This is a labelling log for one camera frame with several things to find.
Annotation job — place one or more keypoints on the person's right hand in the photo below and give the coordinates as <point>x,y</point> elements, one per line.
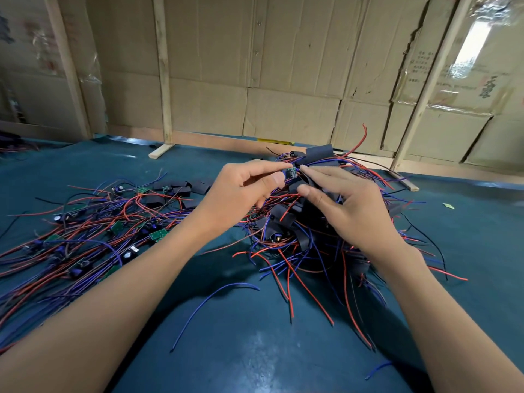
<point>360,217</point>

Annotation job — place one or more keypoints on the person's left hand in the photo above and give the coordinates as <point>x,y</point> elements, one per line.
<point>237,196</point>

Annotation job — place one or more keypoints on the pile of black sleeve pieces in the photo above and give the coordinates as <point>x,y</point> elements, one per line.
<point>196,185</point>

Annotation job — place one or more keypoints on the black sleeve piece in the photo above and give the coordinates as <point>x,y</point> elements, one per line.
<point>296,186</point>

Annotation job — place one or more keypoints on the pile of sleeved wired boards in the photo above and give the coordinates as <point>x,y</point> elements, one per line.
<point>315,153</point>

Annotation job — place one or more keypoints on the pile of unsleeved wired boards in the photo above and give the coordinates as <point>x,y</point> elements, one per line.
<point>74,241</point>

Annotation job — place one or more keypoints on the person's right forearm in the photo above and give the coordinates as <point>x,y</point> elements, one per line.
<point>450,331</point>

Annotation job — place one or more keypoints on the person's left forearm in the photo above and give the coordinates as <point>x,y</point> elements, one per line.
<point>90,323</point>

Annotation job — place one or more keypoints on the wooden ledge board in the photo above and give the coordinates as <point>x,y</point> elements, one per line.
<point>221,143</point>

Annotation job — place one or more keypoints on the yellow strip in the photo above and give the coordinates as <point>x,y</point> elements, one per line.
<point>276,143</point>

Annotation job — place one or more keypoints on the small green scrap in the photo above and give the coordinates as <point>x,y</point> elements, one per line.
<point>449,206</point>

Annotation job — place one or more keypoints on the clear plastic sheet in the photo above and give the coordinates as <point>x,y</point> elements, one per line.
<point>471,41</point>

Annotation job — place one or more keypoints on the thin wooden post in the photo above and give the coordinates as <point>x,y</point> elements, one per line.
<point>161,69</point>

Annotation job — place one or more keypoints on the pale slanted wooden post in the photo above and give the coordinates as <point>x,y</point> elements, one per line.
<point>430,82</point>

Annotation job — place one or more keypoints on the wide wooden post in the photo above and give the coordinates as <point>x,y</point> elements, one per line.
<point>65,69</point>

